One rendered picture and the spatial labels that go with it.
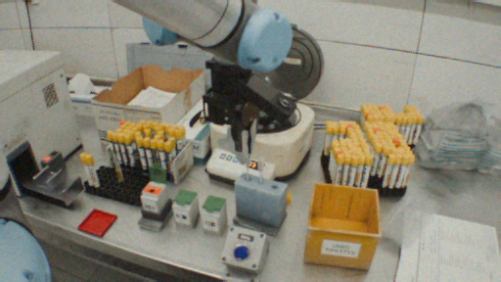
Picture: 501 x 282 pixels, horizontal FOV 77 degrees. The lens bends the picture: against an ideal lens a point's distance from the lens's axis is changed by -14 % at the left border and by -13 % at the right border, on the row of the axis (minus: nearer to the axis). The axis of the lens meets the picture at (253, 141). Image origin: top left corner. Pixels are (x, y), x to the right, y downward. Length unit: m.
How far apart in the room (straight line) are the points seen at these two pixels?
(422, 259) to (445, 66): 0.60
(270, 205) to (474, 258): 0.44
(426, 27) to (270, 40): 0.75
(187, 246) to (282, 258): 0.19
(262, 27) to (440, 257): 0.58
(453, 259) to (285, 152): 0.44
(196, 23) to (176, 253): 0.50
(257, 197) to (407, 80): 0.62
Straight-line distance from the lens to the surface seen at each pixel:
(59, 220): 0.91
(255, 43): 0.39
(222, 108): 0.65
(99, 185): 0.93
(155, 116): 0.97
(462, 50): 1.14
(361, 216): 0.81
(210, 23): 0.37
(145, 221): 0.81
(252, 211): 0.77
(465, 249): 0.84
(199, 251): 0.75
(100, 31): 1.44
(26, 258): 0.40
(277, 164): 0.87
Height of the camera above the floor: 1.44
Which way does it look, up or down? 32 degrees down
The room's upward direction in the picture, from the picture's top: straight up
